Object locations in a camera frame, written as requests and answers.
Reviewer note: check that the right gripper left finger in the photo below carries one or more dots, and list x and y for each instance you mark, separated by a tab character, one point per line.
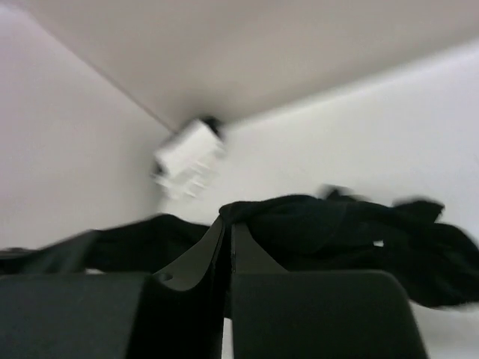
53	306

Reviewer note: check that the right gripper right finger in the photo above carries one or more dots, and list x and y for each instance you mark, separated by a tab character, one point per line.
315	314

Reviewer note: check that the black tank top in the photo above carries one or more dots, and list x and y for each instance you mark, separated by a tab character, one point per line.
436	263

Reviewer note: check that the lower folded white tank top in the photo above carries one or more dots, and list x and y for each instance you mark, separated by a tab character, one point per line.
188	182

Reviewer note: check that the folded white tank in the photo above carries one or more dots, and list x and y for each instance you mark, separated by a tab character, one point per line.
188	182
199	137

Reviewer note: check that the upper folded white tank top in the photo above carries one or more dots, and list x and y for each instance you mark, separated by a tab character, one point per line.
199	137

